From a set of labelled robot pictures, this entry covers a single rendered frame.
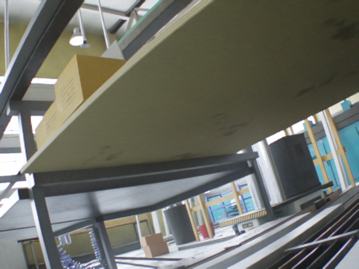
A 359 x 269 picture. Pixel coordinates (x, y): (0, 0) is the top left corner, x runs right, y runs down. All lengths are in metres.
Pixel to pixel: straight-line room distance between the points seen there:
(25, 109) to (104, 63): 0.36
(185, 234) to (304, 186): 3.96
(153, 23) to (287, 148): 2.24
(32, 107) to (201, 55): 0.58
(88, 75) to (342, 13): 0.42
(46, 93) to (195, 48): 0.71
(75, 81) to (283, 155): 2.43
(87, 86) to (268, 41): 0.30
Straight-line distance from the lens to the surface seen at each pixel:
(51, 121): 0.71
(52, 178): 0.82
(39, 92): 1.05
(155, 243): 5.27
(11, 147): 1.38
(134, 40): 0.77
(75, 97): 0.57
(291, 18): 0.45
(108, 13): 12.36
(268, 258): 0.35
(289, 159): 2.82
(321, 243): 0.33
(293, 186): 2.84
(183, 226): 6.43
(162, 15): 0.71
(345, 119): 5.32
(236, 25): 0.41
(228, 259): 0.43
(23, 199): 0.86
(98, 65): 0.59
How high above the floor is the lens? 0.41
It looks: 15 degrees up
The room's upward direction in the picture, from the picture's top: 17 degrees counter-clockwise
